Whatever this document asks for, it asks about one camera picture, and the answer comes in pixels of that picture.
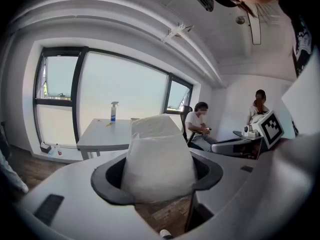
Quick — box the white foam block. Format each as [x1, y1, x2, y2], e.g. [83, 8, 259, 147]
[121, 113, 199, 205]

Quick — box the white pipe bracket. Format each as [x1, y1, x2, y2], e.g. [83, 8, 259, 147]
[161, 22, 195, 44]

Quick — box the person's black printed top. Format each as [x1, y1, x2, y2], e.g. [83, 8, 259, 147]
[281, 8, 320, 140]

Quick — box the white spray bottle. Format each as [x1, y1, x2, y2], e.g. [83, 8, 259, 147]
[110, 101, 120, 123]

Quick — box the grey box with dark side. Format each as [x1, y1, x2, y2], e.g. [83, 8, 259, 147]
[39, 141, 52, 153]

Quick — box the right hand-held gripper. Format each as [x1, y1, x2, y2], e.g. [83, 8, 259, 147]
[210, 110, 285, 160]

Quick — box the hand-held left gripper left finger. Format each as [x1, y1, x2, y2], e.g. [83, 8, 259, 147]
[13, 150, 162, 240]

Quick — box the black framed window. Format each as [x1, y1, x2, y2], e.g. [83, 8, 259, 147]
[32, 46, 195, 150]

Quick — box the person's white shoe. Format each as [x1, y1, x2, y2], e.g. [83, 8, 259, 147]
[159, 229, 174, 240]

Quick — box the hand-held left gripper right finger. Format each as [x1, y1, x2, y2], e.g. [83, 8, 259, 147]
[174, 138, 317, 240]

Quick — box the black office chair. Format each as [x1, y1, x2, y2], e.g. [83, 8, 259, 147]
[180, 105, 202, 146]

